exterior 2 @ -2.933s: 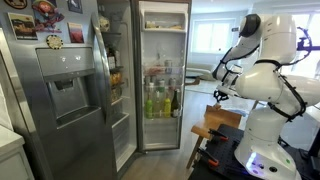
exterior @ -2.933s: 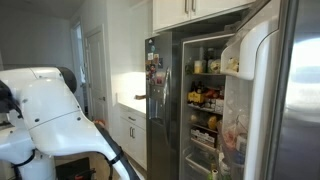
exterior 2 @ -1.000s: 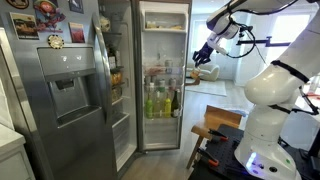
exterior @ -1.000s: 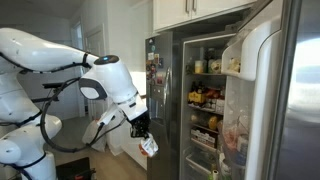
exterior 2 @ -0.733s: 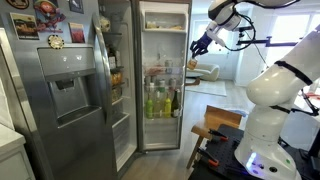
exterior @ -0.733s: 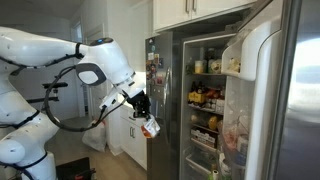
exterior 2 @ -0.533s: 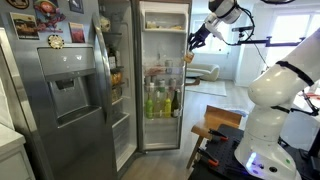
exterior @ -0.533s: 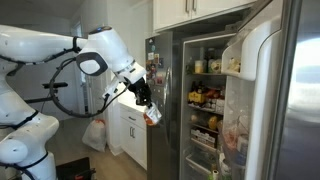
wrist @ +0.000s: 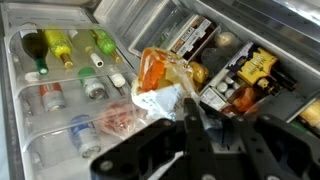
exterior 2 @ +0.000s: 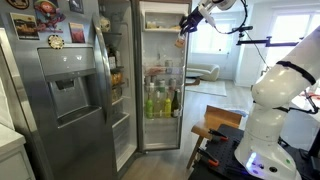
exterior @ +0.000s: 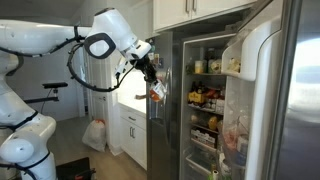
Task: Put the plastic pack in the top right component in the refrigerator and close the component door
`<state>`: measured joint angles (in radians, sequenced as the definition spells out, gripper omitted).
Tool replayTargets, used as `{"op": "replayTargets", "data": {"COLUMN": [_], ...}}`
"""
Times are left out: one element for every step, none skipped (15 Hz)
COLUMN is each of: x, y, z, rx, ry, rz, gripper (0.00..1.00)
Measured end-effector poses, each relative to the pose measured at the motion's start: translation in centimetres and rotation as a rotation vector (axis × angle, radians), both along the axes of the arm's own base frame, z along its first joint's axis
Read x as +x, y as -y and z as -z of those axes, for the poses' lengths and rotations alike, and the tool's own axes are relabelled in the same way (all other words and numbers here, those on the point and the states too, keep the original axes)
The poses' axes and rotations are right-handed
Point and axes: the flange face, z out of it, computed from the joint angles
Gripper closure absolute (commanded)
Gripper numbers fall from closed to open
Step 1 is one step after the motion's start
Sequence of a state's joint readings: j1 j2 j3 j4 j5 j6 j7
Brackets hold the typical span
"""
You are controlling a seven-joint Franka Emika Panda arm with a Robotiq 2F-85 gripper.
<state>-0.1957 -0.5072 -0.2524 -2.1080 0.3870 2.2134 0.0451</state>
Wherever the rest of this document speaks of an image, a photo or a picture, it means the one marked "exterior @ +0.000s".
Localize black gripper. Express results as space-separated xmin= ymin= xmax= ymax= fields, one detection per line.
xmin=130 ymin=54 xmax=162 ymax=85

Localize white orange plastic pack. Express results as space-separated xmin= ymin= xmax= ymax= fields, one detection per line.
xmin=148 ymin=79 xmax=167 ymax=103

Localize translucent door dairy compartment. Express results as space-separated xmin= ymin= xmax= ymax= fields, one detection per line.
xmin=219 ymin=39 xmax=242 ymax=78

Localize white panel room door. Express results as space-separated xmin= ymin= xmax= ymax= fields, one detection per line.
xmin=87 ymin=56 xmax=116 ymax=124

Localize red food pack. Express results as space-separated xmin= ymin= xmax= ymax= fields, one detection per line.
xmin=203 ymin=87 xmax=225 ymax=100

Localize refrigerator body with shelves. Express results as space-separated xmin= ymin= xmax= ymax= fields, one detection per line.
xmin=172 ymin=19 xmax=248 ymax=180

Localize narrow white cabinet door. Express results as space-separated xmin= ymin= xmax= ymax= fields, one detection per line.
xmin=152 ymin=0 xmax=192 ymax=33

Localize stainless freezer door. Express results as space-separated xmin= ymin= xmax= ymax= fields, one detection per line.
xmin=144 ymin=31 xmax=184 ymax=180

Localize open refrigerator door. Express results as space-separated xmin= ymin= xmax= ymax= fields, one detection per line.
xmin=218 ymin=0 xmax=320 ymax=180

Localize water ice dispenser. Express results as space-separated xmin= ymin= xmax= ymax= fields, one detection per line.
xmin=148 ymin=83 xmax=167 ymax=126

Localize yellow tub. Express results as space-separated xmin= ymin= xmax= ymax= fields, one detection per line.
xmin=193 ymin=59 xmax=205 ymax=75

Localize yellow beer carton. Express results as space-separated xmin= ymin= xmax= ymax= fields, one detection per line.
xmin=187 ymin=91 xmax=205 ymax=105

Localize dark jar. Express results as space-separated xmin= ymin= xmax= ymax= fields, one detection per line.
xmin=204 ymin=47 xmax=216 ymax=62

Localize pale bagged food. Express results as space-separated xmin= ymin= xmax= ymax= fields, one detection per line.
xmin=208 ymin=58 xmax=222 ymax=75

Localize white base cabinet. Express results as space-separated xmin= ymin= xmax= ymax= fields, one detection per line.
xmin=117 ymin=102 xmax=148 ymax=171

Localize white food boxes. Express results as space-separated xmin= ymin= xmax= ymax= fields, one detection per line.
xmin=203 ymin=98 xmax=225 ymax=114

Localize yellow orange food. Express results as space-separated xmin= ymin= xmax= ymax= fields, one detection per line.
xmin=207 ymin=115 xmax=219 ymax=131

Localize printed cardboard carton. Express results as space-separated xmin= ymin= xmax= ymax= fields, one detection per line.
xmin=190 ymin=128 xmax=217 ymax=148

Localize pale butter block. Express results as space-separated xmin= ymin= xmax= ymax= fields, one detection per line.
xmin=226 ymin=57 xmax=240 ymax=73

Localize white trash bag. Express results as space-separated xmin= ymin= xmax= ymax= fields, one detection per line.
xmin=81 ymin=118 xmax=108 ymax=153

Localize clear crisper drawer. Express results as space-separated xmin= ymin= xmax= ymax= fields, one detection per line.
xmin=184 ymin=146 xmax=218 ymax=178

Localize pink food bag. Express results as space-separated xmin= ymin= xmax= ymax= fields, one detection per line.
xmin=223 ymin=128 xmax=238 ymax=151

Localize black perforated robot table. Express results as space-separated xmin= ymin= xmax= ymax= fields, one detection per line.
xmin=55 ymin=157 xmax=97 ymax=180

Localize black orange clamp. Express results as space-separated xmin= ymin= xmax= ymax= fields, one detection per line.
xmin=73 ymin=168 xmax=96 ymax=180

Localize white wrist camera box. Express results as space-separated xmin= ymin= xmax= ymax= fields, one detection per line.
xmin=114 ymin=58 xmax=130 ymax=79

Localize curved steel door handle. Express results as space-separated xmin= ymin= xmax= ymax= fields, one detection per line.
xmin=162 ymin=66 xmax=173 ymax=144

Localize black stereo camera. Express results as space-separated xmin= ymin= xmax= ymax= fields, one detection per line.
xmin=41 ymin=81 xmax=69 ymax=90

